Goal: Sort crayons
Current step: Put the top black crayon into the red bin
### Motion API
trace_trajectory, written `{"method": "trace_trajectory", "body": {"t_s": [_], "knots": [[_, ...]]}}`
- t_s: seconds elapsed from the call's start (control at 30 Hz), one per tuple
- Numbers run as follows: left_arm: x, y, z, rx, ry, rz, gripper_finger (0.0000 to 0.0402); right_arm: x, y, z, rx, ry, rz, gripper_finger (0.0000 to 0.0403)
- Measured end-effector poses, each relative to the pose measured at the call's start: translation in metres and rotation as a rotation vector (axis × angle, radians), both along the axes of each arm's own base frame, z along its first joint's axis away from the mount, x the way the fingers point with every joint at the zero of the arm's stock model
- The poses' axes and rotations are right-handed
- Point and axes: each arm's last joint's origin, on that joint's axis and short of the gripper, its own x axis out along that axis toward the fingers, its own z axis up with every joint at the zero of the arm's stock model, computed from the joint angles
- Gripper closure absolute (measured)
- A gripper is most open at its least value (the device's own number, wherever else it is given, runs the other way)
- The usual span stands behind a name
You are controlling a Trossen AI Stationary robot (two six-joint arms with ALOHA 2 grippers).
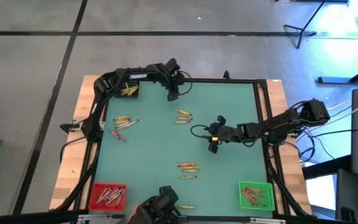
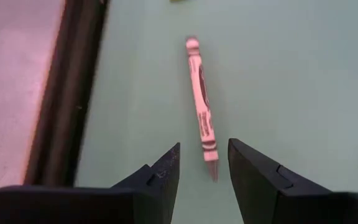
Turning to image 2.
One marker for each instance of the green table mat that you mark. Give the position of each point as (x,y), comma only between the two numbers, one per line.
(291,93)

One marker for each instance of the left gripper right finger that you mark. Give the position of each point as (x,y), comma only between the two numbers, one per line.
(253,180)

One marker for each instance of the pale grey crayon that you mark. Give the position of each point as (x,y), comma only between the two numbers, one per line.
(202,102)

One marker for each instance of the black table frame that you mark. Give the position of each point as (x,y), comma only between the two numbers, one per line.
(67,93)

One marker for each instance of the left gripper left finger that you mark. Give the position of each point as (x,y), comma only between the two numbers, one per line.
(160,186)

